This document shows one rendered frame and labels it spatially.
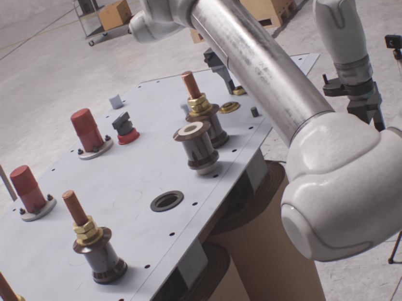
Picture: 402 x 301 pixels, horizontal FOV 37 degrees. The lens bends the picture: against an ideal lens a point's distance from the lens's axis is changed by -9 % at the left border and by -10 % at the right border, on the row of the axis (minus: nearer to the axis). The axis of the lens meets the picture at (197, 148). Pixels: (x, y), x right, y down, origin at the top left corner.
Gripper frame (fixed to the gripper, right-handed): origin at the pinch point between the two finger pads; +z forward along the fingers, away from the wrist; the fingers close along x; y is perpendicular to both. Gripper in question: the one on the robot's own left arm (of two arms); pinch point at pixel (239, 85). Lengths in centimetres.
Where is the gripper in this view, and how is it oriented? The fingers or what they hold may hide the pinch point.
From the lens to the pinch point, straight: 201.0
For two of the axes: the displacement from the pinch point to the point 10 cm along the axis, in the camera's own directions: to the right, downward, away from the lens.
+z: 3.5, 8.5, 3.9
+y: -4.3, 5.2, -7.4
